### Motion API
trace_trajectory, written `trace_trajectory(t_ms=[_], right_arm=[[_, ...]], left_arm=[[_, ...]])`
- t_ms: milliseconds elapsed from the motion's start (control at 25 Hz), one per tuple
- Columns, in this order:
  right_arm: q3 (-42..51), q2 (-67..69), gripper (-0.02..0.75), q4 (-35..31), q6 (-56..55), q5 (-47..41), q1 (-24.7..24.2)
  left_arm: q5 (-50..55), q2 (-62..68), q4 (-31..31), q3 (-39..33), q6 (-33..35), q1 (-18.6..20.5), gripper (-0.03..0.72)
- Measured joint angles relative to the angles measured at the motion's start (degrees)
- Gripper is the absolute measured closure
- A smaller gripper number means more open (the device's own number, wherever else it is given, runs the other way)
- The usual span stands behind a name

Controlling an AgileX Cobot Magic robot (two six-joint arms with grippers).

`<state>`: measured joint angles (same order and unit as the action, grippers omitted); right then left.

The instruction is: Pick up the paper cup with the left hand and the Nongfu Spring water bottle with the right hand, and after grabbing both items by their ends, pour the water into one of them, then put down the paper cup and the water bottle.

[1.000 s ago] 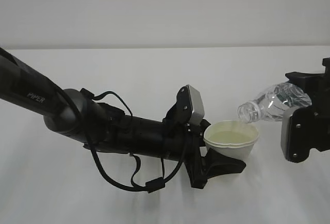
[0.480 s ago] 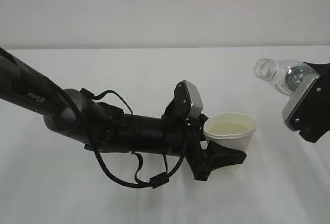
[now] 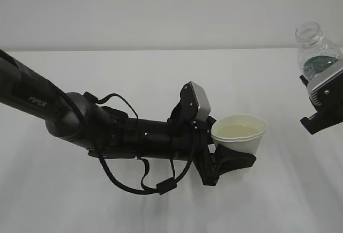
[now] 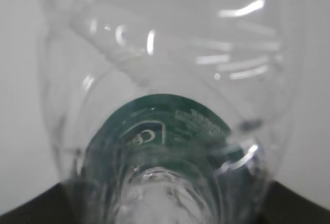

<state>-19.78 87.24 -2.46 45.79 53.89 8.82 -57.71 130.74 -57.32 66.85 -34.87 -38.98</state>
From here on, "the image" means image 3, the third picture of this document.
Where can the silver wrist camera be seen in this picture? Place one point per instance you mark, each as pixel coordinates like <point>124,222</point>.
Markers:
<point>325,88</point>
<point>194,102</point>

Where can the clear water bottle green label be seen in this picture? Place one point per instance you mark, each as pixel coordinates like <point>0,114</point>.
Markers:
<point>315,52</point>

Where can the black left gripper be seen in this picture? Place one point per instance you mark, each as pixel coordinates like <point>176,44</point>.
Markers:
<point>193,137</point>

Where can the white paper cup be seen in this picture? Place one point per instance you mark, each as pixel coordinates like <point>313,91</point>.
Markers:
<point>242,133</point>

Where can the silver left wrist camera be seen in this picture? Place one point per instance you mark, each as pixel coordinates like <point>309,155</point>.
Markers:
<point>194,102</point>

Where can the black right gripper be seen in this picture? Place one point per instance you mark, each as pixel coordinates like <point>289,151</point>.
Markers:
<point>325,116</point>

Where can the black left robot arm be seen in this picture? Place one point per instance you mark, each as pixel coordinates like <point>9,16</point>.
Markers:
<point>107,133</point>

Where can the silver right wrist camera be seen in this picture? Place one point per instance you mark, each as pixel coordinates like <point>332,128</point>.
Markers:
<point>325,88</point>

